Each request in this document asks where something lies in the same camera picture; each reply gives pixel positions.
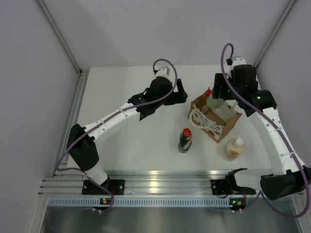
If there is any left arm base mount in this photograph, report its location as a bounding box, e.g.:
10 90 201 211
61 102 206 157
82 179 125 195

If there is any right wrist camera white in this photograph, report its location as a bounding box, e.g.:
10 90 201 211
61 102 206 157
226 56 247 69

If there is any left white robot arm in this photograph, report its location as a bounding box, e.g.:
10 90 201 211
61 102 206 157
66 76 188 194

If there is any dark sauce bottle red cap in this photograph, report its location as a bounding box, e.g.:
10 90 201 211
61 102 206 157
178 128 192 153

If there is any slotted cable duct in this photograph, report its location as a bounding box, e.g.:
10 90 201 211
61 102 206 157
48 197 236 208

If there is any burlap canvas bag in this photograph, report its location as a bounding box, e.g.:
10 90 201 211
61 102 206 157
188 93 242 143

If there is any left aluminium frame post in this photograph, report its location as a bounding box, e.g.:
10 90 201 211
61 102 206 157
35 0 82 75

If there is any aluminium rail frame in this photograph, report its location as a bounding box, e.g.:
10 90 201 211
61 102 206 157
38 67 304 197

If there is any purple cable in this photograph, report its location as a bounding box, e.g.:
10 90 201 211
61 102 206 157
56 58 178 212
220 43 311 218

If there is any white jar with lid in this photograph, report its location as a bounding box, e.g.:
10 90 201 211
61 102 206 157
207 94 225 109

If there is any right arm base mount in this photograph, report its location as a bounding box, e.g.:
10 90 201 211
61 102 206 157
210 179 232 199

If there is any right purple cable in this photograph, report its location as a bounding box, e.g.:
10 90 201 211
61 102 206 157
220 43 311 218

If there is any aluminium frame post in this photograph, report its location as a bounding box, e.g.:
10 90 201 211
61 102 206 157
254 0 298 68
35 0 82 75

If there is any right aluminium frame post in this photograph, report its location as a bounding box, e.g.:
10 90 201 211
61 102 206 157
254 0 298 68

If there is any cream squeeze bottle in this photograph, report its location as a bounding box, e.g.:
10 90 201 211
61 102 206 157
224 135 244 160

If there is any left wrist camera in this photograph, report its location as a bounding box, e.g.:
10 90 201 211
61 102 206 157
154 66 171 79

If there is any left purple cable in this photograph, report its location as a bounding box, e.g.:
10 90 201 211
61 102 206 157
56 58 178 212

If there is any oil bottle red cap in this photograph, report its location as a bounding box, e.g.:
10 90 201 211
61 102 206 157
202 89 212 102

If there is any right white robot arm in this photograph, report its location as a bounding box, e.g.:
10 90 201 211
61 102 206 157
212 65 311 200

